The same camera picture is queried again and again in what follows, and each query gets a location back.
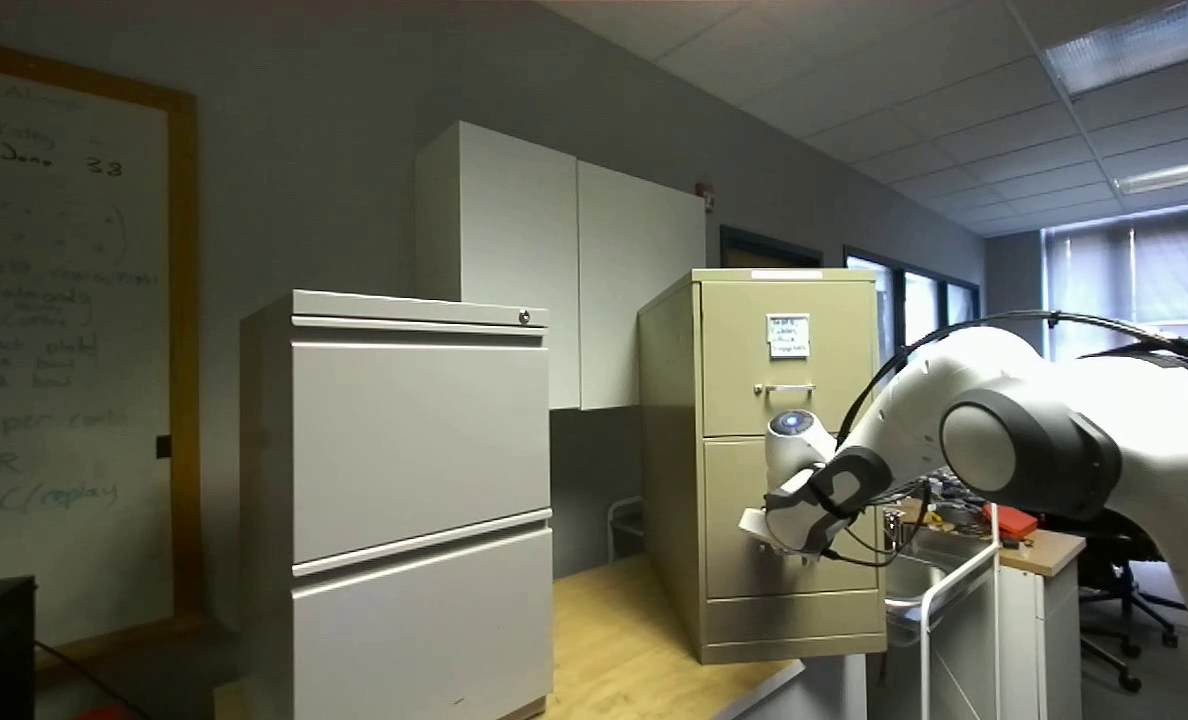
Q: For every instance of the white paper drawer label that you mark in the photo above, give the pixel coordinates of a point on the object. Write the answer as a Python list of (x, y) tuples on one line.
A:
[(791, 333)]

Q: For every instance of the large ceiling light panel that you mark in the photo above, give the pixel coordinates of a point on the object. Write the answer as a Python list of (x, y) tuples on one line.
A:
[(1138, 45)]

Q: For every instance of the black office chair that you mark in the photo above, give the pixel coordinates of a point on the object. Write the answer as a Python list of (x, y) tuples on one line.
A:
[(1110, 584)]

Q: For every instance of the grey lateral file cabinet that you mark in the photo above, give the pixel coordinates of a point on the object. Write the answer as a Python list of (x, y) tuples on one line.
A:
[(406, 440)]

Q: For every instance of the beige metal file cabinet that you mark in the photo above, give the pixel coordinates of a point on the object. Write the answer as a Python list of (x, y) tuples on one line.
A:
[(675, 465)]

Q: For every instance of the tall narrow window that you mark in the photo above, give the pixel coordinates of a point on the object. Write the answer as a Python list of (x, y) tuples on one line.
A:
[(961, 305), (922, 305), (875, 303)]

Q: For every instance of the window with blinds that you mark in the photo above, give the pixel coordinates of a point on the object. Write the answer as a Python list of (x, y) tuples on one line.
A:
[(1153, 273)]

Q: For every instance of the small black wall switch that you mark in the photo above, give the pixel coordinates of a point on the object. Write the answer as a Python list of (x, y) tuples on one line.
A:
[(162, 446)]

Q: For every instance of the beige file cabinet drawer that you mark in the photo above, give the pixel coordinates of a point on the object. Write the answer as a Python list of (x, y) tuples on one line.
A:
[(732, 506), (737, 333)]

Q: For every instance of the wood framed whiteboard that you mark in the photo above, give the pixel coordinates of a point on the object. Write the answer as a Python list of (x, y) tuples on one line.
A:
[(59, 333)]

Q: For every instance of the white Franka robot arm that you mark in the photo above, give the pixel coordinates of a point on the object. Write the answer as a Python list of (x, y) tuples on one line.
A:
[(995, 367)]

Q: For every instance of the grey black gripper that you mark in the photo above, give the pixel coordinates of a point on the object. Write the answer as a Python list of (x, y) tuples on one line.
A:
[(794, 520)]

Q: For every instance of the small red object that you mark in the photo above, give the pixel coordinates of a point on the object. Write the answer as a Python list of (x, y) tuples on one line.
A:
[(1015, 525)]

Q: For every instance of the narrow ceiling light panel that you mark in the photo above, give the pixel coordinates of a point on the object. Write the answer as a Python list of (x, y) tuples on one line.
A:
[(1178, 172)]

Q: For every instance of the white wall cabinet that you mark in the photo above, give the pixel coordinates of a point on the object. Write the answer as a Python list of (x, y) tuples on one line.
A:
[(527, 252)]

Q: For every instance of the white metal railing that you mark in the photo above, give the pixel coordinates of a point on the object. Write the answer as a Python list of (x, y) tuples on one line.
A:
[(958, 570)]

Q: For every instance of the grey cabinet with wooden top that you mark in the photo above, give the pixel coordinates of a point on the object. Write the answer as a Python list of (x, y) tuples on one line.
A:
[(1037, 626)]

